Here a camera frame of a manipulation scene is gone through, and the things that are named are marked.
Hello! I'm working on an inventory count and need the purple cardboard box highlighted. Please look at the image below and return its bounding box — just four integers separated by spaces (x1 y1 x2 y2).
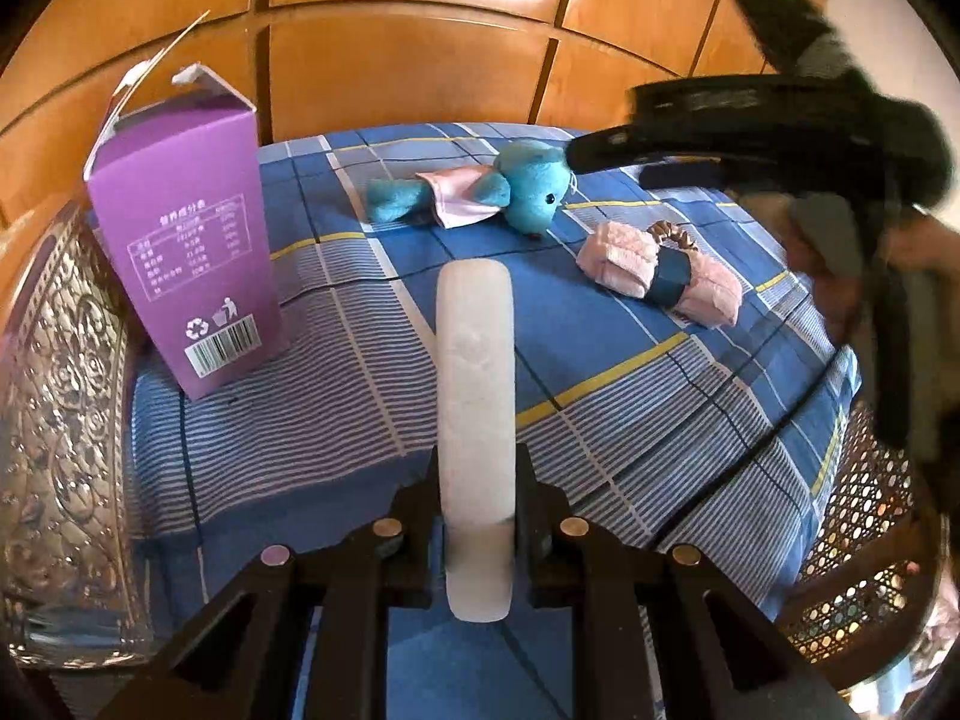
83 64 286 400

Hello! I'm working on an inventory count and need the brown satin scrunchie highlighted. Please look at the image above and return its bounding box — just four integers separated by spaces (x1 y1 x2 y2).
647 220 698 250

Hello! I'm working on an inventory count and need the teal plush toy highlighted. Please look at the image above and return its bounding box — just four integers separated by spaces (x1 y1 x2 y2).
364 140 574 238

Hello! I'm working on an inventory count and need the pink fluffy rolled towel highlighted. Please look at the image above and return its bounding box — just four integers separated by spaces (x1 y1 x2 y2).
576 221 743 328

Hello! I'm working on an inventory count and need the blue plaid tablecloth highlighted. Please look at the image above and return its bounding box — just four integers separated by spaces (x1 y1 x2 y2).
128 124 859 635

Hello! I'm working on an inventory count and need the black cable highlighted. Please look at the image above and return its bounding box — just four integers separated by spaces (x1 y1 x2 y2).
644 291 858 553

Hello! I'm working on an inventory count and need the silver ornate tissue box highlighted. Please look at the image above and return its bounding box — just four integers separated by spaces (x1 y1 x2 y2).
2 200 153 671

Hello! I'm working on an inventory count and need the person's right hand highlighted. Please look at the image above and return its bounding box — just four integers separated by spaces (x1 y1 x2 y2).
739 192 958 362

